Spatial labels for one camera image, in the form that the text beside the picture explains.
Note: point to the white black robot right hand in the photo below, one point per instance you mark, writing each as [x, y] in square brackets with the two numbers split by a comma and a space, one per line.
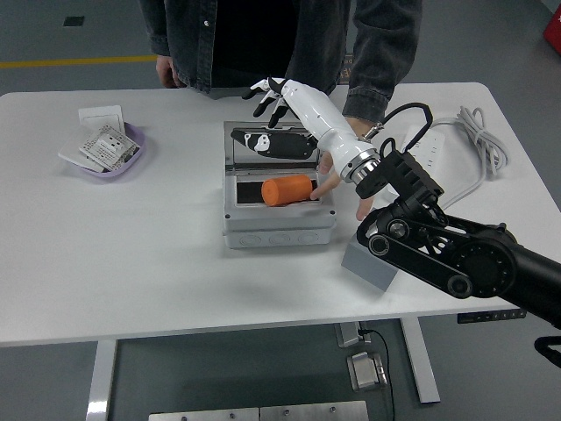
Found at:
[333, 127]

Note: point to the person's right hand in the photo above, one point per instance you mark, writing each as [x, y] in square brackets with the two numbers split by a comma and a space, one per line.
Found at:
[165, 70]

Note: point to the person's left hand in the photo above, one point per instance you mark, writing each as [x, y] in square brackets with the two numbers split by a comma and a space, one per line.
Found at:
[331, 182]

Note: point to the orange cylinder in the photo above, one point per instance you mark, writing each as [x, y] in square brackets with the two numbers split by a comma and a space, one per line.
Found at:
[287, 189]

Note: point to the transparent hinged box lid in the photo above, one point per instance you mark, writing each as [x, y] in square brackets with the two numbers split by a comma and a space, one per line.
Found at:
[245, 160]

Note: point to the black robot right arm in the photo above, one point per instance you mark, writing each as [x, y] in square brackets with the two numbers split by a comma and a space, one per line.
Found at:
[482, 263]

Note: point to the person's right forearm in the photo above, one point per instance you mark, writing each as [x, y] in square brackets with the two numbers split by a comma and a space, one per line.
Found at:
[160, 44]

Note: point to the person's left forearm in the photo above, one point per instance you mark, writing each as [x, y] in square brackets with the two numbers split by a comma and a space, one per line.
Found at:
[381, 57]

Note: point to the grey plastic junction box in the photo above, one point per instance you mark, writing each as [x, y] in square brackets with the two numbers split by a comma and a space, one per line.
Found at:
[280, 223]

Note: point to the grey cube with round hole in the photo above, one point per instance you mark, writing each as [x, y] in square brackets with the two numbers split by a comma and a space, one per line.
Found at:
[364, 268]

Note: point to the metal floor socket box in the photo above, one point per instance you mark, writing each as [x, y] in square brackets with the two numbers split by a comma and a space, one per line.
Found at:
[366, 372]

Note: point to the brown floor sign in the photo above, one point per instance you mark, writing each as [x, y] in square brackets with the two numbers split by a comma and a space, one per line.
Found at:
[346, 70]

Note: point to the person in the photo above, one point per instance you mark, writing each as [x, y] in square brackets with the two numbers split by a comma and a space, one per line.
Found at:
[245, 35]

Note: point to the printed white socket panel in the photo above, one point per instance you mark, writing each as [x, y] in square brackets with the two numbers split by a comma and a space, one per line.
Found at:
[109, 147]

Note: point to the white power strip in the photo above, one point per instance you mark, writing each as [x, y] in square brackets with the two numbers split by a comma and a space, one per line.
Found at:
[434, 149]

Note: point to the black floor hatch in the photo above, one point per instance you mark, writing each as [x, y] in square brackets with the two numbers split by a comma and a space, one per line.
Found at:
[73, 21]

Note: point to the plain white panel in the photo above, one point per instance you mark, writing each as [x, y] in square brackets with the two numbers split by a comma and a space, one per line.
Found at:
[70, 149]

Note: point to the white table leg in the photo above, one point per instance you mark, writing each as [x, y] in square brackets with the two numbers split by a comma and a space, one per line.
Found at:
[421, 359]
[101, 377]

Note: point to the black table control panel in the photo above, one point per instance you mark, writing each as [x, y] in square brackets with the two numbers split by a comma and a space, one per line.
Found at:
[491, 316]

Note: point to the red object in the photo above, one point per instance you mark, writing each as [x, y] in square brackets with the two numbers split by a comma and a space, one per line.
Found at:
[553, 26]

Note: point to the white wall switch plate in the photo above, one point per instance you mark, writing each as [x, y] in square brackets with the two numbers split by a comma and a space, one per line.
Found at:
[100, 115]

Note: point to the metal base plate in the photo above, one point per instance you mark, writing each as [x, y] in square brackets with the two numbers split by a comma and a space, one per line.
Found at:
[203, 415]
[313, 411]

